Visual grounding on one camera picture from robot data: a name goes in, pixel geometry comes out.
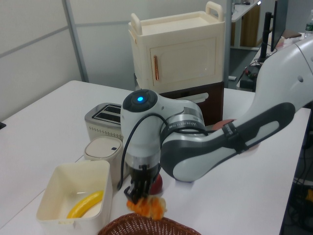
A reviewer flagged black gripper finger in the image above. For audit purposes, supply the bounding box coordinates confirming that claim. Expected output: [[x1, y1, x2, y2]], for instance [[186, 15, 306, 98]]
[[124, 181, 138, 204], [137, 182, 150, 199]]

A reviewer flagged silver two-slot toaster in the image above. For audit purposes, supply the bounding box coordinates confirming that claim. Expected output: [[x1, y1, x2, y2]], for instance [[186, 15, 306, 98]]
[[84, 102, 123, 143]]

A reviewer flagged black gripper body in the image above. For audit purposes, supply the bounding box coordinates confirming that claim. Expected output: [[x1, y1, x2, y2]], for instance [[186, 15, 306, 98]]
[[129, 165, 160, 189]]

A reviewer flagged yellow banana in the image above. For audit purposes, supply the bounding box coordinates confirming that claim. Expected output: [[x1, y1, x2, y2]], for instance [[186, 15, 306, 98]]
[[66, 190, 105, 219]]

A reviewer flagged cream toy cabinet with handles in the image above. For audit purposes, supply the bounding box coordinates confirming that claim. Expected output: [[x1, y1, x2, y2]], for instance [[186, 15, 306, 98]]
[[128, 1, 225, 95]]

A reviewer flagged cream bread piece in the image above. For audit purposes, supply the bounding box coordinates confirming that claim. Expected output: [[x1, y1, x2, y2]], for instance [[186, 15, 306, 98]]
[[126, 194, 168, 220]]

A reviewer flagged white drawer handle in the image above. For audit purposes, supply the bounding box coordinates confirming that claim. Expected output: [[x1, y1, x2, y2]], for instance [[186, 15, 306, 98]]
[[174, 92, 210, 103]]

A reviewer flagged brown wicker basket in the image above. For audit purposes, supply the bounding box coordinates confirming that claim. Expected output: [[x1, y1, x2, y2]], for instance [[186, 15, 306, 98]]
[[97, 212, 201, 235]]

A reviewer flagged wooden background cabinet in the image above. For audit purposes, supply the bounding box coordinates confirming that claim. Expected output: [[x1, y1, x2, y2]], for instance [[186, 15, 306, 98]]
[[230, 3, 261, 48]]

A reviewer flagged cream plastic box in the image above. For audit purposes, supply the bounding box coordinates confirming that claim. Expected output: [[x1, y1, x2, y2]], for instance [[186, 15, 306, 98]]
[[36, 160, 113, 225]]

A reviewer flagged small white lidded bin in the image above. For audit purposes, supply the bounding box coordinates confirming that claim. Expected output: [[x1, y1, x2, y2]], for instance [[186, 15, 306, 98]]
[[84, 136, 123, 183]]

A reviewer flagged red apple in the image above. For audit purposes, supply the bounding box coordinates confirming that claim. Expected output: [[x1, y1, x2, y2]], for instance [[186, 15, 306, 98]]
[[149, 174, 164, 195]]

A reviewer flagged bundle of black floor cables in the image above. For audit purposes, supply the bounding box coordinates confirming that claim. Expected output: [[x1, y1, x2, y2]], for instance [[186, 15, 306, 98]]
[[286, 132, 313, 235]]

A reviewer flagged black monitor stand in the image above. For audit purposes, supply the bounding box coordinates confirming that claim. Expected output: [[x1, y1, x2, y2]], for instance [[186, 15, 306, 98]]
[[257, 12, 273, 63]]

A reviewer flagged dark brown drawer base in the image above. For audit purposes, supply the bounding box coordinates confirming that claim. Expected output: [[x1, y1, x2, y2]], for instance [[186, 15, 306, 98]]
[[135, 80, 224, 126]]

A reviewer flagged black computer monitor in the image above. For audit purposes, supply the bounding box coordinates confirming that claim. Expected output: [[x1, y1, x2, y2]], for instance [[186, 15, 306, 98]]
[[270, 0, 287, 52]]

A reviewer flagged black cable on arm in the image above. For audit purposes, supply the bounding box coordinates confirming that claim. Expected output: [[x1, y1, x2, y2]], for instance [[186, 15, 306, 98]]
[[116, 114, 216, 191]]

